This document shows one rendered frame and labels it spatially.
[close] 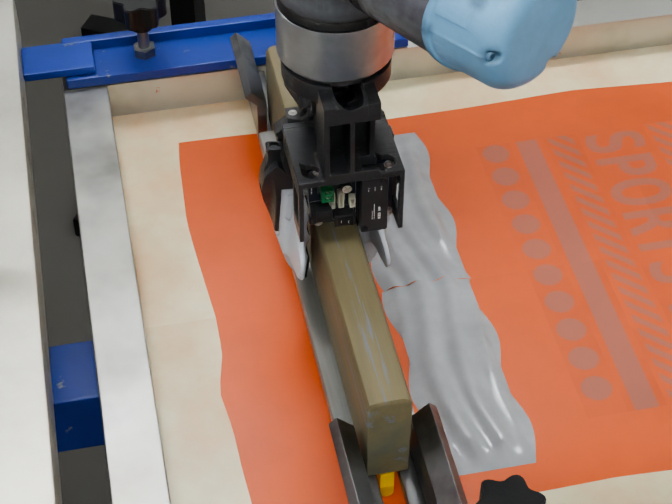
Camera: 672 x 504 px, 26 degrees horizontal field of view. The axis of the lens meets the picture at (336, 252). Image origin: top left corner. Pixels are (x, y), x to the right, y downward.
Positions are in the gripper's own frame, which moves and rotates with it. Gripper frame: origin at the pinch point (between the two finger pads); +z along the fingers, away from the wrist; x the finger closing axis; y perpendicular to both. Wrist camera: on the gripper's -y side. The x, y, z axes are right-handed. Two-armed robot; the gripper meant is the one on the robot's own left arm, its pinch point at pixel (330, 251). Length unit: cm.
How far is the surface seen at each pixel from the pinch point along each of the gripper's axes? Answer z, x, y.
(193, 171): 5.3, -8.3, -16.9
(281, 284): 5.3, -3.4, -2.4
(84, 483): 101, -26, -58
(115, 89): 2.4, -13.7, -25.4
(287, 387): 5.3, -4.8, 7.9
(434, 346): 4.6, 6.5, 6.8
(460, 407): 4.8, 6.9, 12.6
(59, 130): 101, -24, -140
